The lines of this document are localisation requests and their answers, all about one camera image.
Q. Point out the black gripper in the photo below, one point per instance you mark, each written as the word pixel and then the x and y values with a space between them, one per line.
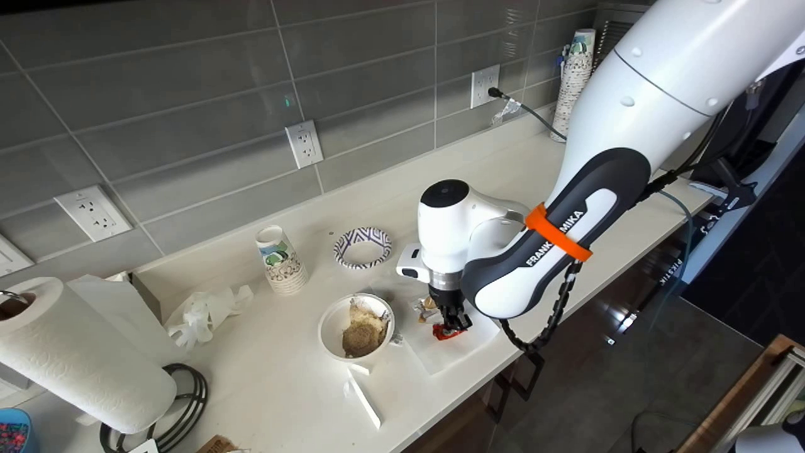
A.
pixel 449 306

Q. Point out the red ketchup sachet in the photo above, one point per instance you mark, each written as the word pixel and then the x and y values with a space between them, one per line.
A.
pixel 444 337

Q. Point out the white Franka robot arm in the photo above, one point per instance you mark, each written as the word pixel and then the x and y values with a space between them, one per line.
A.
pixel 655 92

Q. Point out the silver peanut butter sachet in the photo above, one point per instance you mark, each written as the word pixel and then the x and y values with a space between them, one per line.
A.
pixel 425 310

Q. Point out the white rectangular tray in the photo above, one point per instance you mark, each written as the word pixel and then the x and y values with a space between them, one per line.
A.
pixel 456 355

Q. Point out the brown stained paper filter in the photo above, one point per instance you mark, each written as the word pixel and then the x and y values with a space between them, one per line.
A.
pixel 364 329

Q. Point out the white plastic strip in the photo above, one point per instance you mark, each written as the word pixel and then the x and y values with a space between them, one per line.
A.
pixel 364 399

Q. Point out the blue patterned small bowl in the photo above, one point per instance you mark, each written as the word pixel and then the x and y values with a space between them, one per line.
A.
pixel 362 248

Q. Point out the small printed paper cup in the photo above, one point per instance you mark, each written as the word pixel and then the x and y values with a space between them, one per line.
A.
pixel 280 264

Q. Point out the crumpled clear plastic bag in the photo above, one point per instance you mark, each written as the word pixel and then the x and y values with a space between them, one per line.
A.
pixel 205 315

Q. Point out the robot mounting table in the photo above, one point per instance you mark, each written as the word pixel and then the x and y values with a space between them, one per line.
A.
pixel 711 236

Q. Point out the tall paper cup stack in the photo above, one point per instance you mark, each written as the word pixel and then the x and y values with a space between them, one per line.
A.
pixel 573 77

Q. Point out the paper towel roll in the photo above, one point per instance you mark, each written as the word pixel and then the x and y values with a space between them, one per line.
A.
pixel 75 362

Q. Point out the blue patterned dish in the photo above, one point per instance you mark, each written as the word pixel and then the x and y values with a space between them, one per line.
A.
pixel 12 431

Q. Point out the white wall outlet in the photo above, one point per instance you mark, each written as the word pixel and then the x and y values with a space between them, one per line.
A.
pixel 90 212
pixel 484 86
pixel 303 145

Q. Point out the wooden furniture frame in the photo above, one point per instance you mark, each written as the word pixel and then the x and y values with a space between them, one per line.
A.
pixel 738 393

